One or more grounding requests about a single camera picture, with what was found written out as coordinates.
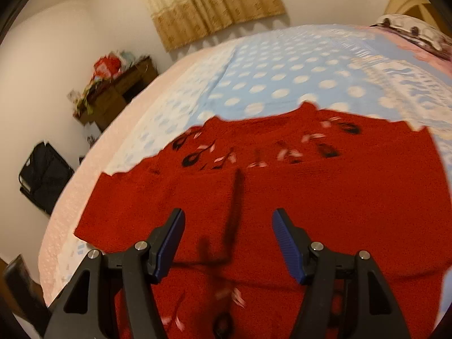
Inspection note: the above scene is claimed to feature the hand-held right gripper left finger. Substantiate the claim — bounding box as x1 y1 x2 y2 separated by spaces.
44 208 186 339

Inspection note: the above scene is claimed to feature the dark wooden dresser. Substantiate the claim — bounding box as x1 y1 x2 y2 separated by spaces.
72 56 159 133

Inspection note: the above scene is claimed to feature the yellow arched headboard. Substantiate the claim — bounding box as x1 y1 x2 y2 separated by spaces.
383 0 440 26

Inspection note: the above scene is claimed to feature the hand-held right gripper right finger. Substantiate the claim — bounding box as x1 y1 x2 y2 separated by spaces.
271 208 433 339

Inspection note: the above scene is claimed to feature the black suitcase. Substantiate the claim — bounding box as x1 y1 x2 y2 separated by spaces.
19 142 75 217

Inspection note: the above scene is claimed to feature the floral patterned pillow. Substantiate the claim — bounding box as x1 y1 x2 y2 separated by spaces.
370 14 452 60

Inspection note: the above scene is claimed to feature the red knitted sweater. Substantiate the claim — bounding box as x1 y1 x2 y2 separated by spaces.
74 101 452 339

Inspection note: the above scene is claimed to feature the blue polka-dot printed blanket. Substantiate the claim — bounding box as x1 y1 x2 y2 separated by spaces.
38 24 452 301

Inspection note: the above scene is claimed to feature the red gift bag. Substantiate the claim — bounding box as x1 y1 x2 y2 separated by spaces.
93 55 123 79

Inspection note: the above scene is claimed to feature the beige patterned curtain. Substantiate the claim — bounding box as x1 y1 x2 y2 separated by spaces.
129 0 287 52

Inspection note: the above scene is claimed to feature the dark blurred object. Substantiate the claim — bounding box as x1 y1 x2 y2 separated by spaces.
0 253 51 327

